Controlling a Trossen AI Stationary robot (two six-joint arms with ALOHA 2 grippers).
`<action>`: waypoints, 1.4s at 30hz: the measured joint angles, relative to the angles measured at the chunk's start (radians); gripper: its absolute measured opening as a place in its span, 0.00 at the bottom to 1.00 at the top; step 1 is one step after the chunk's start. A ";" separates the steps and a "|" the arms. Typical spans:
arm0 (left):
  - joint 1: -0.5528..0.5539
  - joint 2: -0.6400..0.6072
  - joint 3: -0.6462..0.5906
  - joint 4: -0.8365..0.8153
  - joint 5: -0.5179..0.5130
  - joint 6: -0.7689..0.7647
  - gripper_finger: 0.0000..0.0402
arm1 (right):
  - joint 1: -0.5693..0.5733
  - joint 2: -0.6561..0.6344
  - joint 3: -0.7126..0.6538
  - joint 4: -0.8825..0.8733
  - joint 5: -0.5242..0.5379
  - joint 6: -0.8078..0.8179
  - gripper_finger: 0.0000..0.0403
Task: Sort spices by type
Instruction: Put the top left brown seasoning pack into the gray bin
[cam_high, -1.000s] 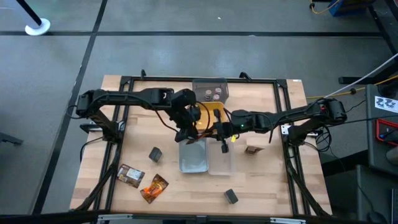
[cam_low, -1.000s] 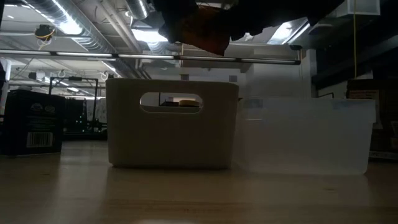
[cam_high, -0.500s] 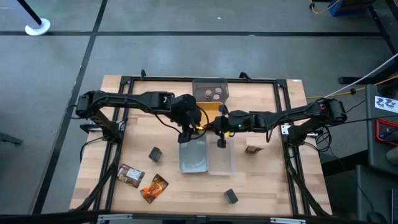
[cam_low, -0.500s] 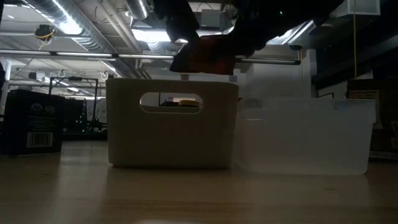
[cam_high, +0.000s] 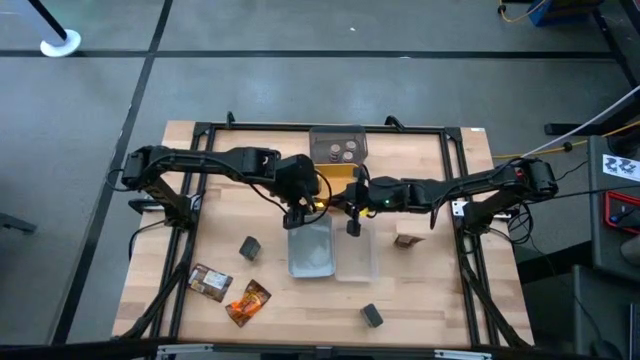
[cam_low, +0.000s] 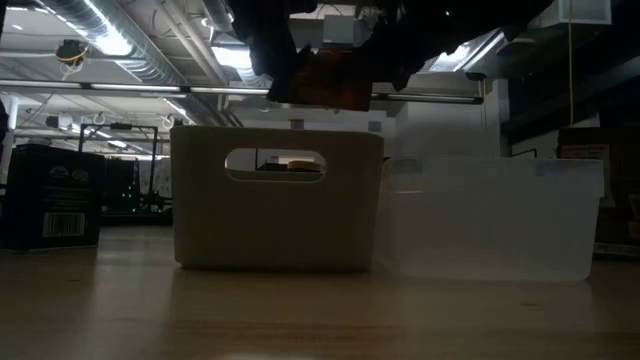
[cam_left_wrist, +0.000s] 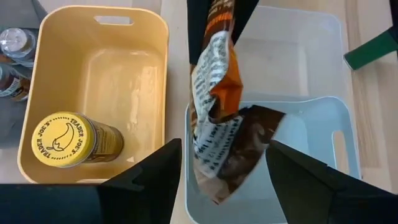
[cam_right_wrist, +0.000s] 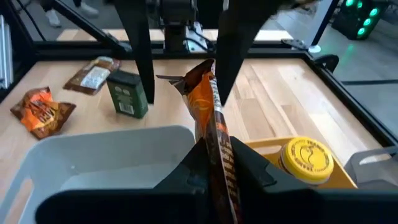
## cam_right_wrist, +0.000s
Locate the person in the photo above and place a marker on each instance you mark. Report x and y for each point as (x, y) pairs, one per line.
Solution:
(53, 18)

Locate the orange brown spice packet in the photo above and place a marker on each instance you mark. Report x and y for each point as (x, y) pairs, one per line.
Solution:
(202, 99)

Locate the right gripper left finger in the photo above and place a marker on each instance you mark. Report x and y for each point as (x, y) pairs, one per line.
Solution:
(124, 208)

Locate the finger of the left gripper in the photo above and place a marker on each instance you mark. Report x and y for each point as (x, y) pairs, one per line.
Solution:
(236, 37)
(140, 37)

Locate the white plastic bin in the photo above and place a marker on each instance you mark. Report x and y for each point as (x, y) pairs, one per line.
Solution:
(102, 146)

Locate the brown packet white label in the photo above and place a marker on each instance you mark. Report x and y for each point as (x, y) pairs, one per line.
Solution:
(93, 76)

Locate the green spice tin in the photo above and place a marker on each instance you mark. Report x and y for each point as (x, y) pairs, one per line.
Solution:
(127, 93)

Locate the black computer green lights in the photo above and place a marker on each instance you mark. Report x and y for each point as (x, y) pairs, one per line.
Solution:
(357, 18)

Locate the yellow plastic bin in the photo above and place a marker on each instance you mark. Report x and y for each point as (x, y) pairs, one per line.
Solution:
(270, 147)

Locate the black aluminium table frame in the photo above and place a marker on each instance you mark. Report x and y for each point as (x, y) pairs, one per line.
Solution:
(81, 51)

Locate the black post white base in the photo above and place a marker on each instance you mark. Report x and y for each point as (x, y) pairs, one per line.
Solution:
(323, 21)

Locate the yellow-lid brown spice jar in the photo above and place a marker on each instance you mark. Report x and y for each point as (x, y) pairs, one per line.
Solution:
(308, 160)

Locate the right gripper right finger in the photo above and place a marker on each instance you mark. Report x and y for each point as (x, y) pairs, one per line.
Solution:
(311, 208)

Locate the dark grey plastic bin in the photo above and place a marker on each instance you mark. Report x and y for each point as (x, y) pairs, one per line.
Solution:
(373, 174)

